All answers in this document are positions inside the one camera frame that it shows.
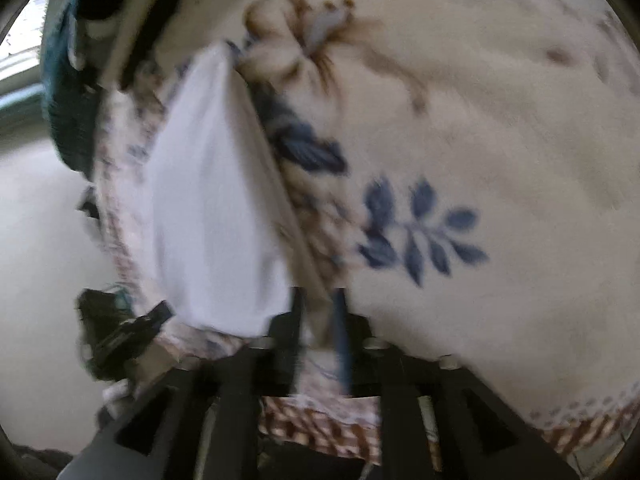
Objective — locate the barred window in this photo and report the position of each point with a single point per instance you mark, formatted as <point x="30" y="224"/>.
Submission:
<point x="22" y="55"/>

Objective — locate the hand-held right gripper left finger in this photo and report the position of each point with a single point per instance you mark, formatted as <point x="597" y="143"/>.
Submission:
<point x="296" y="320"/>

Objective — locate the floral bed sheet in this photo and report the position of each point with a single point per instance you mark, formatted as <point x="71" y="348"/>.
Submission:
<point x="500" y="135"/>

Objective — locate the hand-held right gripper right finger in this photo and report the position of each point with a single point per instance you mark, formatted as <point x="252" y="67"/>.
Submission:
<point x="341" y="332"/>

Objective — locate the dark folded garment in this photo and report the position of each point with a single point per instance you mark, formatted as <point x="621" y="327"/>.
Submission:
<point x="165" y="10"/>

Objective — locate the white t-shirt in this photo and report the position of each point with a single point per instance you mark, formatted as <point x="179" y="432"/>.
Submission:
<point x="215" y="200"/>

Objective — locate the blue plush quilt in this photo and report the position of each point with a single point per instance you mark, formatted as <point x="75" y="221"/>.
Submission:
<point x="70" y="110"/>

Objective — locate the beige folded garment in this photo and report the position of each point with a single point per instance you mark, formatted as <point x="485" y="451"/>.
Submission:
<point x="140" y="15"/>

